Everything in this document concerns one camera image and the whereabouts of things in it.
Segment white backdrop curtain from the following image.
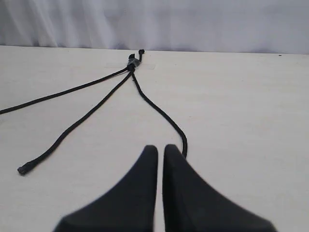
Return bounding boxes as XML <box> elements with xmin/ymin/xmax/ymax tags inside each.
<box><xmin>0</xmin><ymin>0</ymin><xmax>309</xmax><ymax>54</ymax></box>

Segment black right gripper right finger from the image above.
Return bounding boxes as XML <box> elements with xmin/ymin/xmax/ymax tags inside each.
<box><xmin>163</xmin><ymin>144</ymin><xmax>276</xmax><ymax>232</ymax></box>

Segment black rope strand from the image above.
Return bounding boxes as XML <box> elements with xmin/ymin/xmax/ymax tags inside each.
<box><xmin>17</xmin><ymin>53</ymin><xmax>136</xmax><ymax>175</ymax></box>
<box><xmin>131</xmin><ymin>49</ymin><xmax>188</xmax><ymax>159</ymax></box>
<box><xmin>0</xmin><ymin>65</ymin><xmax>132</xmax><ymax>115</ymax></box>

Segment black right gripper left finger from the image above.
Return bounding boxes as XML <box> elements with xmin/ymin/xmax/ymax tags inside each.
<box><xmin>54</xmin><ymin>145</ymin><xmax>158</xmax><ymax>232</ymax></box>

